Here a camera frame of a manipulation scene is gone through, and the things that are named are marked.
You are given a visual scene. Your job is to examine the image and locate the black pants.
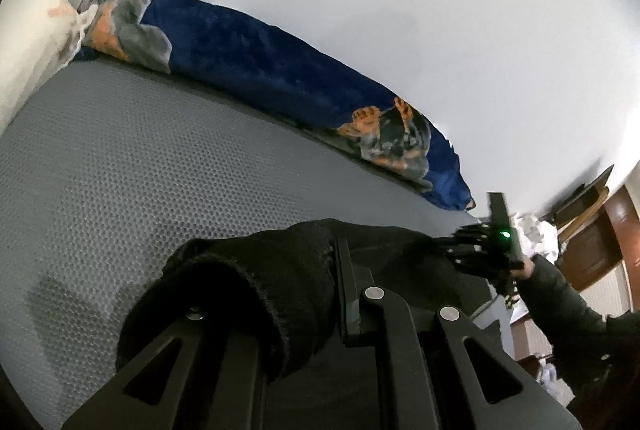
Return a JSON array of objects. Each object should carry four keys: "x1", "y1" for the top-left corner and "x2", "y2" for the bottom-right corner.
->
[{"x1": 116, "y1": 219, "x2": 491, "y2": 429}]

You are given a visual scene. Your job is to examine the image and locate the dark sleeved right forearm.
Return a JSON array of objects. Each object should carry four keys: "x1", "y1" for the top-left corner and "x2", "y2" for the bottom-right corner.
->
[{"x1": 516, "y1": 256, "x2": 639, "y2": 429}]

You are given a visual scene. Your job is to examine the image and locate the person right hand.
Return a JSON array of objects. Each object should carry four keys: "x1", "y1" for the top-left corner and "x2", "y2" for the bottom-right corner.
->
[{"x1": 511, "y1": 254, "x2": 536, "y2": 280}]

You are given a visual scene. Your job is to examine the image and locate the white dotted cloth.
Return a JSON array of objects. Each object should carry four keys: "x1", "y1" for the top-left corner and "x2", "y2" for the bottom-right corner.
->
[{"x1": 512, "y1": 213, "x2": 560, "y2": 264}]

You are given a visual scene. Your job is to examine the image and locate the brown wooden furniture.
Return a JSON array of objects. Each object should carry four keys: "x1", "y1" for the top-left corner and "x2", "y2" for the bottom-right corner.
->
[{"x1": 544, "y1": 167, "x2": 639, "y2": 291}]

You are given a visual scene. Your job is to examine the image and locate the grey mesh mattress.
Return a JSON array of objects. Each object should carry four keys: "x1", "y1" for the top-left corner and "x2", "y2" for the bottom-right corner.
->
[{"x1": 1, "y1": 59, "x2": 473, "y2": 429}]

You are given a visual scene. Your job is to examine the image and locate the navy floral blanket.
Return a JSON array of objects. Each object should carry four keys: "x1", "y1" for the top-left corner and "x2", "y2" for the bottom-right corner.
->
[{"x1": 78, "y1": 0, "x2": 475, "y2": 211}]

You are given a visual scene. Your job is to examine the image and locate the white floral pillow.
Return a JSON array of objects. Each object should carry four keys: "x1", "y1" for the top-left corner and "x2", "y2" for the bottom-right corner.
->
[{"x1": 0, "y1": 0, "x2": 98, "y2": 129}]

